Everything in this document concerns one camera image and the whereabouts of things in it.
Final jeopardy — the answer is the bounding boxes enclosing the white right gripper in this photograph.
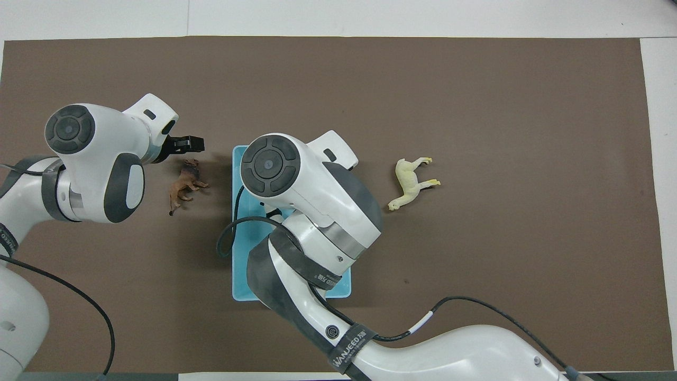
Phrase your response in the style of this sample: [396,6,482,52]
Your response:
[306,130,360,171]

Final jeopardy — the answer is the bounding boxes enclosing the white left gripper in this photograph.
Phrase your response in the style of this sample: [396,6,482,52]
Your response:
[124,94,205,164]

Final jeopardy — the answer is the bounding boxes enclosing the brown lion toy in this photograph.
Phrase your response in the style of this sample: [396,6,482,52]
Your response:
[168,158,211,216]

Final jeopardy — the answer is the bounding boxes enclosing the cream llama toy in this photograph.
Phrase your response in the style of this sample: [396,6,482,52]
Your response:
[387,157,442,212]

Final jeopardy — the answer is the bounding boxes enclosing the light blue storage box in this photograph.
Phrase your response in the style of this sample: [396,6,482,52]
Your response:
[232,145,353,302]

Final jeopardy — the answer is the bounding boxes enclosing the brown table mat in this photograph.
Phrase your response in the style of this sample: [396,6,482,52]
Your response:
[0,36,675,374]

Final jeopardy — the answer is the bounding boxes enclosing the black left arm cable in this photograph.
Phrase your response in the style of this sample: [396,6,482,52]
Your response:
[0,161,116,377]

